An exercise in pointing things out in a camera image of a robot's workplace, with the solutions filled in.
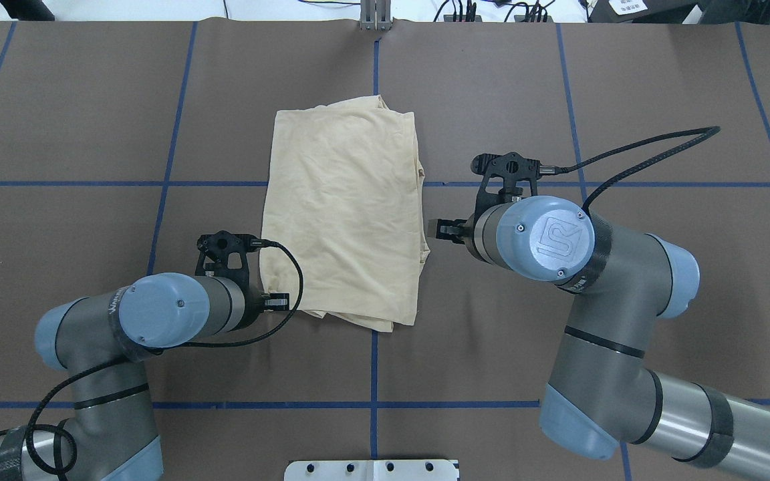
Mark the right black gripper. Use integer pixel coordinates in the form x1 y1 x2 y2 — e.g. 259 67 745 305
426 152 556 246

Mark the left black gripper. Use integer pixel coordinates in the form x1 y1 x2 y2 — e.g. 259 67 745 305
195 231 290 315

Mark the beige long-sleeve printed shirt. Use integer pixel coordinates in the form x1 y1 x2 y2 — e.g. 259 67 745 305
259 96 430 333

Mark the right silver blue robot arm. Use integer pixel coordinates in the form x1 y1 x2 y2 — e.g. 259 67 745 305
430 152 770 480

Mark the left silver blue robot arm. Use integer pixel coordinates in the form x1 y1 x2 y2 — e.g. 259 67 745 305
0 230 299 480

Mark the aluminium frame post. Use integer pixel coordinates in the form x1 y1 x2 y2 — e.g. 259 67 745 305
358 0 393 31

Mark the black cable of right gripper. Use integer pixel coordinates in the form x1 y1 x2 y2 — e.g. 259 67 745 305
552 126 721 214

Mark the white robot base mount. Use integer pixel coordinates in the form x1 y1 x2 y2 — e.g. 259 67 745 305
283 459 461 480

